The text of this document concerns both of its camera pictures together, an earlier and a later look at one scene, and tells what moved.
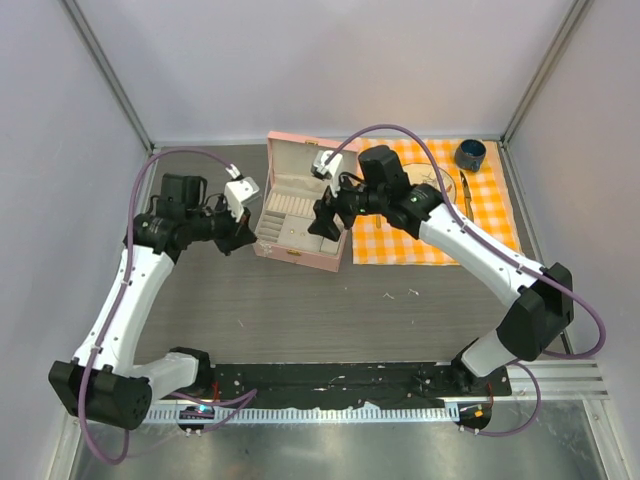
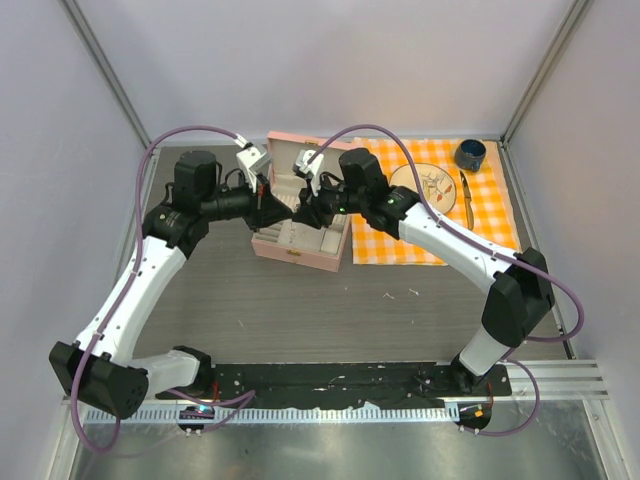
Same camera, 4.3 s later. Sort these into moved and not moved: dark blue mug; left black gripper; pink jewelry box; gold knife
Moved: left black gripper
Not moved: pink jewelry box; gold knife; dark blue mug
